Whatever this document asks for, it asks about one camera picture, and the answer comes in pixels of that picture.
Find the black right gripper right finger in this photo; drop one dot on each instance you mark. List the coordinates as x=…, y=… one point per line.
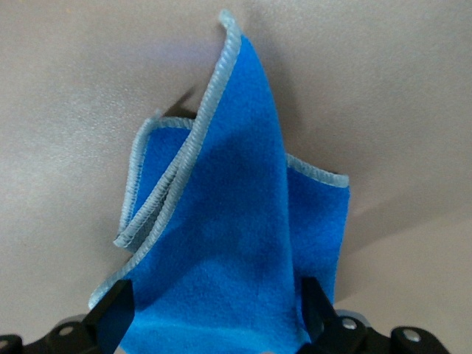
x=321, y=317

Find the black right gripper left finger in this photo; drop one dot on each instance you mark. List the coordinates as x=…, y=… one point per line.
x=110, y=317

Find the blue cloth with grey hem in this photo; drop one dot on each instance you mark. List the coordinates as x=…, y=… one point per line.
x=228, y=221

